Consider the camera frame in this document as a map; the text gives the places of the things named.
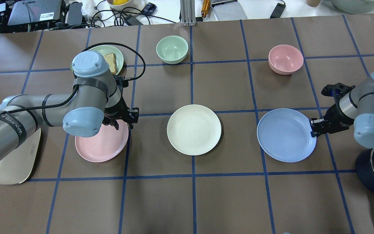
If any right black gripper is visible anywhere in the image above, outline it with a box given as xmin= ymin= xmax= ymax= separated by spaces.
xmin=310 ymin=83 xmax=355 ymax=137

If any green plate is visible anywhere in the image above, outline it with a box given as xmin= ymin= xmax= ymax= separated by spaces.
xmin=89 ymin=45 xmax=124 ymax=75

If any white toaster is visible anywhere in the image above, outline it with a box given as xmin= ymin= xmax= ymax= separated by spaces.
xmin=0 ymin=111 xmax=41 ymax=185

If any green bowl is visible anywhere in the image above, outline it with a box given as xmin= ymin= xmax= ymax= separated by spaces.
xmin=156 ymin=35 xmax=189 ymax=65

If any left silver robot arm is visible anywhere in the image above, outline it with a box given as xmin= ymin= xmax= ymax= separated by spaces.
xmin=0 ymin=51 xmax=139 ymax=161

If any pink plate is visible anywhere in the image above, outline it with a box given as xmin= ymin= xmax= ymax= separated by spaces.
xmin=75 ymin=120 xmax=129 ymax=163

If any blue plate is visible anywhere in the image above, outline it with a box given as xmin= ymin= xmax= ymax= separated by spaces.
xmin=257 ymin=108 xmax=317 ymax=163

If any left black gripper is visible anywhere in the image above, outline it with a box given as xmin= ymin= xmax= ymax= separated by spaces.
xmin=103 ymin=75 xmax=139 ymax=130

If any cream white plate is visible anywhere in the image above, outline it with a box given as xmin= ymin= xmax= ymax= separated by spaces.
xmin=167 ymin=105 xmax=222 ymax=156

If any pink bowl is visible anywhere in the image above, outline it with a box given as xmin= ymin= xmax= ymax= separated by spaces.
xmin=268 ymin=45 xmax=304 ymax=75

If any black power adapter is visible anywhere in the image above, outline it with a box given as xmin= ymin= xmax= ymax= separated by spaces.
xmin=270 ymin=2 xmax=286 ymax=18

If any bread slice on plate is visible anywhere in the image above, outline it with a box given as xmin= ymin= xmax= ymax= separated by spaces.
xmin=103 ymin=53 xmax=117 ymax=74

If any bowl with toy fruit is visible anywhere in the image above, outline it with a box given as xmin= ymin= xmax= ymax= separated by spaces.
xmin=107 ymin=0 xmax=146 ymax=12

